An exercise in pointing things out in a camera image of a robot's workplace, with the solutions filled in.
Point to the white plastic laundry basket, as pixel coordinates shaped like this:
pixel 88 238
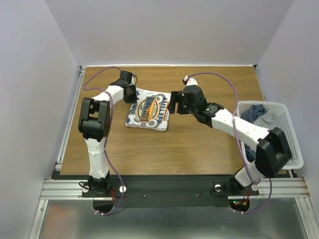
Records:
pixel 284 122

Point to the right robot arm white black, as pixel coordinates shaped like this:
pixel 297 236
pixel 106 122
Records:
pixel 271 146

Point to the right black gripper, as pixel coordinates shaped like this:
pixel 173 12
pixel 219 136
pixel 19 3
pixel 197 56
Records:
pixel 179 102

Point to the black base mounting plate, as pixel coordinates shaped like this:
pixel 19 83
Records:
pixel 151 191

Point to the aluminium frame rail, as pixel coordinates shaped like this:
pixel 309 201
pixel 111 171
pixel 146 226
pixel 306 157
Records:
pixel 280 188
pixel 60 157

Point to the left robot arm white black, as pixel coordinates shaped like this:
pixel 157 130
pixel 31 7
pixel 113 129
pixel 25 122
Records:
pixel 95 121

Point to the grey tank top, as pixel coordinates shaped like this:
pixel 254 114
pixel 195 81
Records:
pixel 267 120

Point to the aluminium frame rail front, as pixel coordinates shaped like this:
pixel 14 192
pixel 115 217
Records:
pixel 280 188

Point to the white graphic tank top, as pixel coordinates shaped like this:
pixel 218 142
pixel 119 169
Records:
pixel 150 111

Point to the aluminium frame rail left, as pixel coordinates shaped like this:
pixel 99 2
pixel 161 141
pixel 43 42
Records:
pixel 60 157

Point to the navy blue tank top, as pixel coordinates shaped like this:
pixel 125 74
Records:
pixel 251 115

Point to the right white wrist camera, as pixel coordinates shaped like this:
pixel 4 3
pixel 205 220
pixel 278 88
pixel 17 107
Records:
pixel 189 81

